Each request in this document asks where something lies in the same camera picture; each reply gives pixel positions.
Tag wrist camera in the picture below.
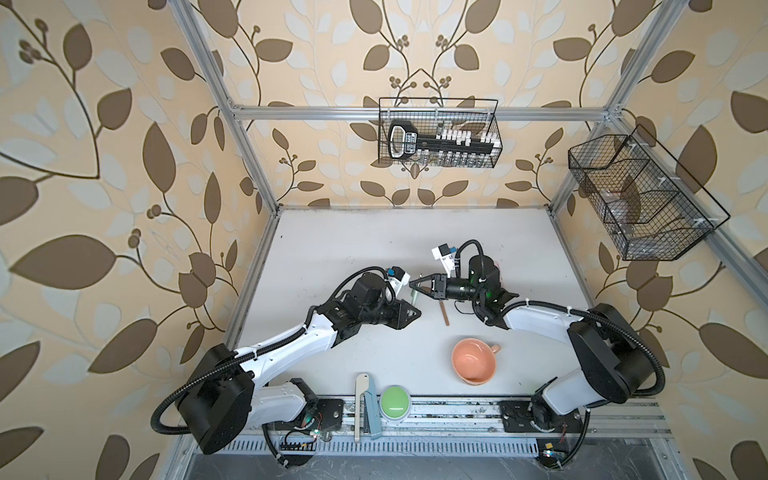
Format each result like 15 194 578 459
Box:
431 244 460 278
387 266 410 294

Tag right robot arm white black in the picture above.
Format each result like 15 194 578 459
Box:
409 244 666 430

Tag beige blue flat tool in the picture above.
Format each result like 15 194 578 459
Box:
354 373 382 443

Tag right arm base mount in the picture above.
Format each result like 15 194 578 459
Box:
498 399 583 435

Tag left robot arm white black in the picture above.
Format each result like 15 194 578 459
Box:
150 266 421 454

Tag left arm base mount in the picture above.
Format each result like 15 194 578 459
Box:
268 398 345 432

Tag green round button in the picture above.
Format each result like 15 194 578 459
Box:
379 385 412 422

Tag black wire basket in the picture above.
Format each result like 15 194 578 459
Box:
568 125 731 261
377 96 503 169

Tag rear black wire basket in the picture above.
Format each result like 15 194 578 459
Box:
377 96 503 169

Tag black white remote tool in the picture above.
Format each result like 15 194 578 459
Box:
384 120 502 161

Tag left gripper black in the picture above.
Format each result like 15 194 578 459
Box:
359 295 425 330

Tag peach ceramic mug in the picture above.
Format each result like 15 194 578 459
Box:
451 338 502 386

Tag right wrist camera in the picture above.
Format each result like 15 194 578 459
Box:
431 244 460 278

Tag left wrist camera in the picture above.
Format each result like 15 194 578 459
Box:
387 266 410 294

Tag right black wire basket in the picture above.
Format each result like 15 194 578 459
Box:
568 125 731 261

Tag orange pen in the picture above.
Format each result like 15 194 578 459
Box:
439 300 450 327

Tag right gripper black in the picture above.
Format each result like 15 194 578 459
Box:
410 274 483 305

